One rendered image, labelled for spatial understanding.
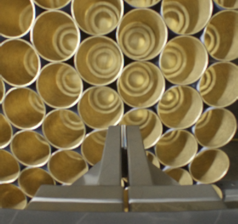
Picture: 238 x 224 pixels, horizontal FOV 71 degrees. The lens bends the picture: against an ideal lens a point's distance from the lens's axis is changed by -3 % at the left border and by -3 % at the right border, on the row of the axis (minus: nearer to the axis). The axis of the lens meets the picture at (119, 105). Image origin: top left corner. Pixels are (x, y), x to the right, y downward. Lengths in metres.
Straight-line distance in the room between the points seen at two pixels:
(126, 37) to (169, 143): 0.23
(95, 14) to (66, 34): 0.06
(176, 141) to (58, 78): 0.26
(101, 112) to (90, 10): 0.19
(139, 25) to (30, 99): 0.25
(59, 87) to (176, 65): 0.22
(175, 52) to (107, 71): 0.13
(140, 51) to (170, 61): 0.06
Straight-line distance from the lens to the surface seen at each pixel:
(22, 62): 0.36
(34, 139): 0.39
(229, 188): 0.40
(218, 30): 0.37
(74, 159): 0.39
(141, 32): 0.33
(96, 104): 0.34
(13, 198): 0.45
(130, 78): 0.32
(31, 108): 0.37
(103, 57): 0.32
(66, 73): 0.34
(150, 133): 0.31
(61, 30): 0.34
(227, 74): 0.33
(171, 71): 0.34
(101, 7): 0.34
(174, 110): 0.35
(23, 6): 0.37
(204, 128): 0.38
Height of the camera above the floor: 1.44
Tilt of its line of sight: 77 degrees down
